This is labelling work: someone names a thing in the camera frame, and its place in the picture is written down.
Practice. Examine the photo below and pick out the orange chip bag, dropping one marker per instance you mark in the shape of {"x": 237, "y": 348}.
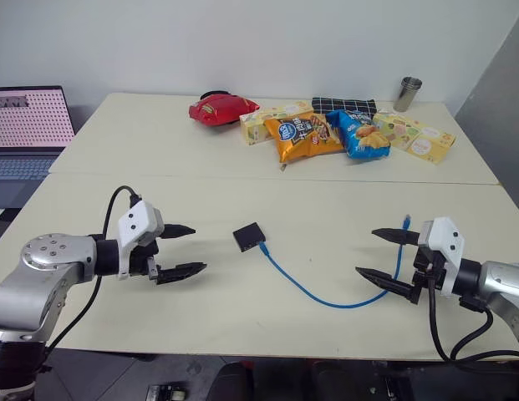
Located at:
{"x": 303, "y": 135}

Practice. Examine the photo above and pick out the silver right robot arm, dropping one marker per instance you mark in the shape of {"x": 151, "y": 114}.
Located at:
{"x": 497, "y": 288}

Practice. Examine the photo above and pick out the steel cup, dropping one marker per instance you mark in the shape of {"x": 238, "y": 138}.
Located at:
{"x": 407, "y": 94}

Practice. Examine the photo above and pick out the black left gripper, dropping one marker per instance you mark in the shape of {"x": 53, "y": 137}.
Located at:
{"x": 143, "y": 260}

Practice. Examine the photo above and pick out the black checkered cloth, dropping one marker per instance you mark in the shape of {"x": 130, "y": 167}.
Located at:
{"x": 347, "y": 104}

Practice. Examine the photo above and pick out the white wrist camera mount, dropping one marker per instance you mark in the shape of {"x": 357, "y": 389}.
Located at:
{"x": 447, "y": 246}
{"x": 135, "y": 223}

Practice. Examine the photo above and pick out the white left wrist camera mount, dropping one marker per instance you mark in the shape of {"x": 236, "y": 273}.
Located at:
{"x": 135, "y": 223}

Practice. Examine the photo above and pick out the yellow tissue box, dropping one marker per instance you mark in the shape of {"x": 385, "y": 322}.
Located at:
{"x": 267, "y": 123}
{"x": 415, "y": 135}

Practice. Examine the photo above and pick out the red snack bag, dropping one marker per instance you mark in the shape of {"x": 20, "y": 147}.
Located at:
{"x": 221, "y": 109}

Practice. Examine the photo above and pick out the laptop computer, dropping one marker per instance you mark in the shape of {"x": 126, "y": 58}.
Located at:
{"x": 25, "y": 129}

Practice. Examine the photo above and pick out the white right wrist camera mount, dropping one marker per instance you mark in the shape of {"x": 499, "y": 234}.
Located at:
{"x": 447, "y": 246}

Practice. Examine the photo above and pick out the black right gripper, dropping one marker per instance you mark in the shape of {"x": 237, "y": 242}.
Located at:
{"x": 426, "y": 269}

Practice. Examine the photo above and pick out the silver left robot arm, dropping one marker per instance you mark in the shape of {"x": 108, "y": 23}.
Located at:
{"x": 37, "y": 275}

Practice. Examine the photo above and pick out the small black box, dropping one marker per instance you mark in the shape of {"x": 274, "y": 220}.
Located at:
{"x": 249, "y": 237}

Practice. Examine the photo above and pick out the blue chip bag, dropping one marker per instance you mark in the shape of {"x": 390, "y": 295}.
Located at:
{"x": 359, "y": 133}

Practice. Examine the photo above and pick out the black object behind red bag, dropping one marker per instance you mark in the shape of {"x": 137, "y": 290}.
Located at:
{"x": 215, "y": 93}

